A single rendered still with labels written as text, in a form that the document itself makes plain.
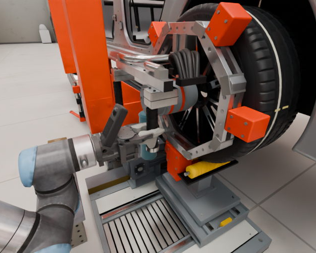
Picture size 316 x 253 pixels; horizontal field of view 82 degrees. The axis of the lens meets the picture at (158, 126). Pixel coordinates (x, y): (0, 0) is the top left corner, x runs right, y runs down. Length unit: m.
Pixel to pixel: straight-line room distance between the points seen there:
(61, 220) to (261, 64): 0.65
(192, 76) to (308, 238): 1.27
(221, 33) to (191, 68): 0.13
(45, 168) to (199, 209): 0.84
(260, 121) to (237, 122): 0.06
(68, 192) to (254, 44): 0.65
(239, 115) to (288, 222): 1.11
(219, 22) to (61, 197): 0.62
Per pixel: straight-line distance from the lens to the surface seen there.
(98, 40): 1.07
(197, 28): 0.67
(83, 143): 0.50
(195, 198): 1.17
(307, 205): 1.76
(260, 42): 0.65
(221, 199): 1.20
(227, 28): 0.59
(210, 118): 0.81
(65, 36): 2.98
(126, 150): 0.53
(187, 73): 0.53
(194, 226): 1.16
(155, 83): 0.53
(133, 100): 1.20
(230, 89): 0.57
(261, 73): 0.62
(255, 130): 0.57
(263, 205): 1.59
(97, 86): 1.10
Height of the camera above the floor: 1.10
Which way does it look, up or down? 28 degrees down
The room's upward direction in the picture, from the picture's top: straight up
